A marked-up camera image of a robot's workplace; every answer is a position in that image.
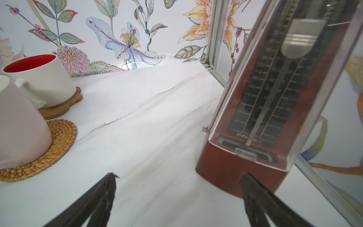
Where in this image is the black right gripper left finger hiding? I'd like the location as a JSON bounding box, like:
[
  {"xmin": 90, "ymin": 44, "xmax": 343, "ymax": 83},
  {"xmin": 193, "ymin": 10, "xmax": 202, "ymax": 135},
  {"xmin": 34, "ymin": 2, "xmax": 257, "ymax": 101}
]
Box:
[{"xmin": 45, "ymin": 173, "xmax": 118, "ymax": 227}]

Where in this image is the red and white mug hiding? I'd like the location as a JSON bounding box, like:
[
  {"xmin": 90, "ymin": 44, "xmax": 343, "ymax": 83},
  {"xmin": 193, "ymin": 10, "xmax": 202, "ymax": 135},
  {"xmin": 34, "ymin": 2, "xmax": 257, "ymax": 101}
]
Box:
[{"xmin": 1, "ymin": 54, "xmax": 77, "ymax": 109}]

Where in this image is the round woven rattan coaster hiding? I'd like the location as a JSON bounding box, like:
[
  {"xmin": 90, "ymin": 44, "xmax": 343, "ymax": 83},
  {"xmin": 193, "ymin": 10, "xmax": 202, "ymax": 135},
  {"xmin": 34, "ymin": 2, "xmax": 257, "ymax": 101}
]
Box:
[{"xmin": 1, "ymin": 119, "xmax": 77, "ymax": 182}]

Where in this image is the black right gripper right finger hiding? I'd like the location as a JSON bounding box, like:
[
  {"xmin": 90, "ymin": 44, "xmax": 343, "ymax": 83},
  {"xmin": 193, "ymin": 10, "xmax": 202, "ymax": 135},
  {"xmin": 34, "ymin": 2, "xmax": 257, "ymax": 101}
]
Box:
[{"xmin": 239, "ymin": 173, "xmax": 312, "ymax": 227}]

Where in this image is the flower-shaped cork coaster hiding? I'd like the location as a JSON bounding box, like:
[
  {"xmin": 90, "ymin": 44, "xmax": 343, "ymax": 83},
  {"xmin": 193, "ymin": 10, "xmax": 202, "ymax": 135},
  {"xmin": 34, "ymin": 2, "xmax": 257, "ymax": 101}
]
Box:
[{"xmin": 39, "ymin": 87, "xmax": 83, "ymax": 120}]

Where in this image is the brown wooden metronome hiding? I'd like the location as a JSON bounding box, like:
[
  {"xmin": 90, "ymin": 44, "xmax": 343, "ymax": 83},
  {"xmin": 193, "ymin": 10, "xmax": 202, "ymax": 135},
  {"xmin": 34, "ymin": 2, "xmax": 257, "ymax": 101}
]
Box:
[{"xmin": 195, "ymin": 1, "xmax": 363, "ymax": 197}]

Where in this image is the cream mug pink handle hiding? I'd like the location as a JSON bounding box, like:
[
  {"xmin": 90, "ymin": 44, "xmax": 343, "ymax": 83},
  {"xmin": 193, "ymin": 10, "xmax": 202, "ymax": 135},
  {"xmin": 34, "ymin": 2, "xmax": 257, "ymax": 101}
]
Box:
[{"xmin": 1, "ymin": 76, "xmax": 52, "ymax": 169}]

